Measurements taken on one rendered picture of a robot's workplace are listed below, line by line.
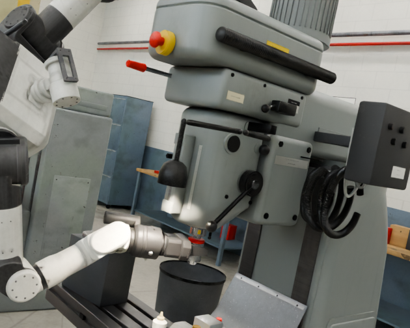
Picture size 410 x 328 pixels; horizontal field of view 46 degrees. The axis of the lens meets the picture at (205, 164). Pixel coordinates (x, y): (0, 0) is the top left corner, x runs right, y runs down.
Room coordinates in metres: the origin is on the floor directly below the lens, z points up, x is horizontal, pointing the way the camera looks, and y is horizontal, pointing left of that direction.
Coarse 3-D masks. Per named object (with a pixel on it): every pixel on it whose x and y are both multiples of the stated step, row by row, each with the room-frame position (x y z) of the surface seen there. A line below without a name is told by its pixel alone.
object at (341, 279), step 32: (384, 192) 1.64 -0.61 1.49; (384, 224) 1.66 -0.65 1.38; (256, 256) 1.67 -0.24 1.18; (288, 256) 1.57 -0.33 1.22; (320, 256) 1.48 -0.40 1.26; (352, 256) 1.56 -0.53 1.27; (384, 256) 1.70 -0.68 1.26; (288, 288) 1.55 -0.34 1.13; (320, 288) 1.49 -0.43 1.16; (352, 288) 1.58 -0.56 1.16; (320, 320) 1.49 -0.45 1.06; (352, 320) 1.59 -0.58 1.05
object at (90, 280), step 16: (112, 256) 1.56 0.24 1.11; (128, 256) 1.62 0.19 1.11; (80, 272) 1.63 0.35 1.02; (96, 272) 1.58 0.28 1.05; (112, 272) 1.57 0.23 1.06; (128, 272) 1.63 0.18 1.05; (80, 288) 1.62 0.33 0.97; (96, 288) 1.57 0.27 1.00; (112, 288) 1.58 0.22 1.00; (128, 288) 1.64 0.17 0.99; (96, 304) 1.56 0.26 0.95; (112, 304) 1.59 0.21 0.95
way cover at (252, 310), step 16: (240, 288) 1.67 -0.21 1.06; (256, 288) 1.63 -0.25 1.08; (224, 304) 1.67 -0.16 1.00; (240, 304) 1.63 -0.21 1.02; (256, 304) 1.59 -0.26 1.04; (272, 304) 1.56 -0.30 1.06; (288, 304) 1.52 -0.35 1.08; (224, 320) 1.62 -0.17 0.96; (240, 320) 1.59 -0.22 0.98; (256, 320) 1.55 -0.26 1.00; (272, 320) 1.52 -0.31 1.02; (288, 320) 1.49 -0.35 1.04
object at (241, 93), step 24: (192, 72) 1.28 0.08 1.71; (216, 72) 1.21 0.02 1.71; (240, 72) 1.23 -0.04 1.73; (168, 96) 1.34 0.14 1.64; (192, 96) 1.26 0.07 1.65; (216, 96) 1.19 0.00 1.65; (240, 96) 1.23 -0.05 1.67; (264, 96) 1.29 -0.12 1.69; (288, 96) 1.35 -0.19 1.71; (264, 120) 1.36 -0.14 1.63; (288, 120) 1.36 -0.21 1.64
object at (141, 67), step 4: (128, 60) 1.26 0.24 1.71; (128, 64) 1.25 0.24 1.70; (132, 64) 1.25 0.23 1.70; (136, 64) 1.26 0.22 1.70; (140, 64) 1.27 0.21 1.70; (144, 64) 1.28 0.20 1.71; (132, 68) 1.27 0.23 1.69; (136, 68) 1.27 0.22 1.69; (140, 68) 1.27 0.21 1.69; (144, 68) 1.28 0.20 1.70; (148, 68) 1.29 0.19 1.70; (152, 68) 1.30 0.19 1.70; (152, 72) 1.31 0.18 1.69; (156, 72) 1.31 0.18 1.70; (160, 72) 1.32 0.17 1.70; (164, 72) 1.33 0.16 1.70; (168, 76) 1.34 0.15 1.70
